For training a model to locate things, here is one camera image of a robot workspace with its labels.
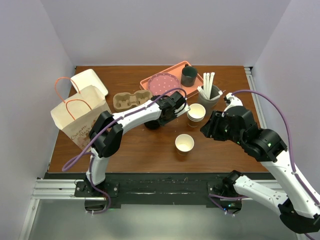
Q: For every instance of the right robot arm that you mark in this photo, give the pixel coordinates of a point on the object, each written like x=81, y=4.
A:
x=294, y=206

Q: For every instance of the pink dotted plate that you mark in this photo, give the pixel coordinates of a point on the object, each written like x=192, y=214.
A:
x=162, y=82

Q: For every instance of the stack of paper cups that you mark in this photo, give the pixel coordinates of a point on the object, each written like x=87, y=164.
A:
x=195, y=114

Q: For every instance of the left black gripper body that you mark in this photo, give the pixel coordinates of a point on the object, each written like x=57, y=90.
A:
x=164, y=120

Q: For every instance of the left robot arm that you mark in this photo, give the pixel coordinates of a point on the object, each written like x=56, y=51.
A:
x=107, y=132

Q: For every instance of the paper bag with orange handles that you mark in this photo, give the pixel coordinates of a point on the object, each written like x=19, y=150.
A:
x=76, y=115

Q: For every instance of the dark grey mug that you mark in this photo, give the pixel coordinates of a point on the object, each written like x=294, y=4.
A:
x=188, y=75

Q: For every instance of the aluminium frame rail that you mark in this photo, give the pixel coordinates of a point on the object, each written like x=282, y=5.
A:
x=56, y=213

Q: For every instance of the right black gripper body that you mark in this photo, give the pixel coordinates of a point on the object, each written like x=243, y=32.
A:
x=219, y=128

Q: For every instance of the single brown paper cup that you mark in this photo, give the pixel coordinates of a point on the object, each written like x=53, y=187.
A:
x=184, y=143

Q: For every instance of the grey stirrer holder cup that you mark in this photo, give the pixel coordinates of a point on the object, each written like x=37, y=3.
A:
x=209, y=102

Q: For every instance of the white takeout box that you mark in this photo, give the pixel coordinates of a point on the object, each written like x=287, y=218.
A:
x=88, y=78

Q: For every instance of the salmon pink tray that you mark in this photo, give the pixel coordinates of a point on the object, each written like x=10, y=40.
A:
x=176, y=71

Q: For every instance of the cardboard cup carrier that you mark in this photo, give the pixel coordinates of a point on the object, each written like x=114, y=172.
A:
x=124, y=101

